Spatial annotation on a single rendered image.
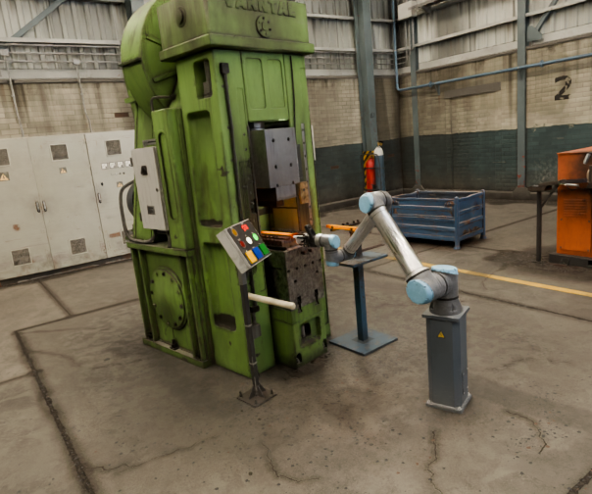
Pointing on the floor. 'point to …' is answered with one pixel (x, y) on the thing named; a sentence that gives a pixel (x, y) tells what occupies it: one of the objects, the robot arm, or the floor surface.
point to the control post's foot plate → (256, 396)
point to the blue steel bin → (440, 215)
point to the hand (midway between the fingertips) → (297, 234)
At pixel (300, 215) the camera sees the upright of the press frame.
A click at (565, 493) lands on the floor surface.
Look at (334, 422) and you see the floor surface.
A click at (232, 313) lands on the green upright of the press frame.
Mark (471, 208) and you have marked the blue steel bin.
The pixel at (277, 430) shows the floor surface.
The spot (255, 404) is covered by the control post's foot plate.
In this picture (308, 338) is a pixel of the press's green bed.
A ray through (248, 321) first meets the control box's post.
